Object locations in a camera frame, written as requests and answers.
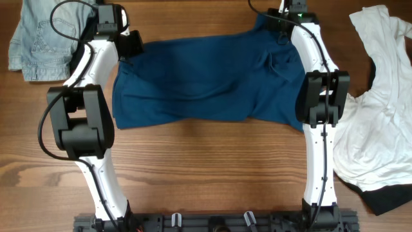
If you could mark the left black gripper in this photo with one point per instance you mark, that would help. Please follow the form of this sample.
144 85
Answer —
139 46

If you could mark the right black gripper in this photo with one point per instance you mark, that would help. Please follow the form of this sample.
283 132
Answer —
274 17

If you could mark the dark blue polo shirt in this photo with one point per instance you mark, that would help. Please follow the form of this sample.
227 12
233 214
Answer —
255 74

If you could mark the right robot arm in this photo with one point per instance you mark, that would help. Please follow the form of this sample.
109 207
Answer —
319 106

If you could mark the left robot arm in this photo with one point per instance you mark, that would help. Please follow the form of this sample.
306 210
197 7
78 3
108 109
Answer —
81 120

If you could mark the black folded garment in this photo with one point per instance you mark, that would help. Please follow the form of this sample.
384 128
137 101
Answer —
87 34

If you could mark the light blue denim jeans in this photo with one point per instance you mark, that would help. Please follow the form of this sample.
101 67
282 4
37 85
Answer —
36 48

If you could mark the white t-shirt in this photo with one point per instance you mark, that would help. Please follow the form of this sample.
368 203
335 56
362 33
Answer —
383 36

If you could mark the black garment under pile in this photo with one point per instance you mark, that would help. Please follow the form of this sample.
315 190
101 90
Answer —
386 198

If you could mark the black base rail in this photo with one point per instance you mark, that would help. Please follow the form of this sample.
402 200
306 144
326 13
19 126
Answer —
215 222

